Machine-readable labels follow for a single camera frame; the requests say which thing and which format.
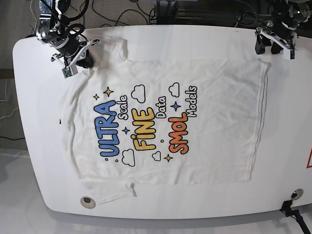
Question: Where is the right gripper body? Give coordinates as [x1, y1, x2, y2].
[51, 38, 100, 68]

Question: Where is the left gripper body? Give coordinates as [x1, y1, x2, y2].
[255, 25, 297, 53]

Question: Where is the white printed T-shirt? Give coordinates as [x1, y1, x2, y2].
[58, 40, 270, 204]

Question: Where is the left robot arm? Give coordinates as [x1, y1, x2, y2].
[255, 0, 312, 60]

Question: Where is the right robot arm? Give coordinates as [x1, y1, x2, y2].
[36, 0, 100, 78]

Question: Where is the red white warning sticker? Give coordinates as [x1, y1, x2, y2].
[306, 149, 312, 168]

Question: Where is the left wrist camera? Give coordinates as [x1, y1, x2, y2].
[283, 49, 297, 60]

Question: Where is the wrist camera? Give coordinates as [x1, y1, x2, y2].
[283, 49, 297, 60]
[62, 67, 78, 78]

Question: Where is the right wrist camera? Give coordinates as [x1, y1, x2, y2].
[62, 67, 78, 78]

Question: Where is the yellow cable on floor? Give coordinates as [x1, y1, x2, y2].
[77, 0, 85, 25]

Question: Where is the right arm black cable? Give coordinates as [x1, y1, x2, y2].
[56, 0, 86, 37]

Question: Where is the black aluminium frame stand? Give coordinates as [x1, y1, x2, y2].
[152, 0, 179, 25]

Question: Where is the left table cable grommet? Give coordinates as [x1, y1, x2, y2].
[80, 196, 96, 209]

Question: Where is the table cable grommet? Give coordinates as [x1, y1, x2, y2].
[291, 189, 304, 200]
[80, 196, 96, 209]

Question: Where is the right table cable grommet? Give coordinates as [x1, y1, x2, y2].
[291, 189, 304, 200]

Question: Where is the black clamp with cable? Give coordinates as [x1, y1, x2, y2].
[280, 200, 311, 234]

